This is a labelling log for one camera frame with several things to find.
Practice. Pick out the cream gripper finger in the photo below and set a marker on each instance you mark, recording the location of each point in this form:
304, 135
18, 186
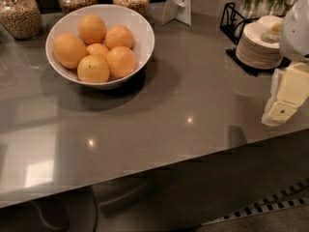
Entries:
288, 92

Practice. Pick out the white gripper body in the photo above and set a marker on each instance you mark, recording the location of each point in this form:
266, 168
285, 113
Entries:
295, 33

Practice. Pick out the white ceramic bowl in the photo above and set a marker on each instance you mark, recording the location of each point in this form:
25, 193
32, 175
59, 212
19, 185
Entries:
112, 15

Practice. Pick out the small middle orange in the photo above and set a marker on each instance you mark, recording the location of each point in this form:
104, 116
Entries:
97, 50

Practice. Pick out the stack of paper bowls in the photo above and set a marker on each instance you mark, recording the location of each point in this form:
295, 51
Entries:
269, 20

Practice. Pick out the glass cup right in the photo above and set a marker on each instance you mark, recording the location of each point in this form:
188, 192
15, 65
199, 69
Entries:
279, 7

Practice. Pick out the glass cups group left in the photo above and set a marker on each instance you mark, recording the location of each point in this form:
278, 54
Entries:
252, 8

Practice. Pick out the stack of paper plates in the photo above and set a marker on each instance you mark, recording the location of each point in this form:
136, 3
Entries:
255, 53

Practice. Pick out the checkered floor tape strip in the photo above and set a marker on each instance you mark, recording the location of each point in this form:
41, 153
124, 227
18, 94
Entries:
283, 199

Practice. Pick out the white folded sign stand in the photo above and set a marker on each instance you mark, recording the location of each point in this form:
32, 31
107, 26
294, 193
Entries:
179, 10

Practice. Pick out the left glass cereal jar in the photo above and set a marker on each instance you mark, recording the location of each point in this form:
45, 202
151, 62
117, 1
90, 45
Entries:
21, 18

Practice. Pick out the black wire rack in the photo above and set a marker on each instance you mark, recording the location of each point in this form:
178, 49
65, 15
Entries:
232, 24

